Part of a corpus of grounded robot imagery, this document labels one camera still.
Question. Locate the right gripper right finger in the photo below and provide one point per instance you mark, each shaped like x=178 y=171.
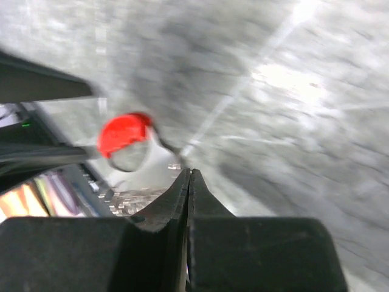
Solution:
x=229 y=253

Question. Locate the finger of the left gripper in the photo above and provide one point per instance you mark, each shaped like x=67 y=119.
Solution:
x=24 y=81
x=21 y=158

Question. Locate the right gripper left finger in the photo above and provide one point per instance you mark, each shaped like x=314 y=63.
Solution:
x=145 y=252

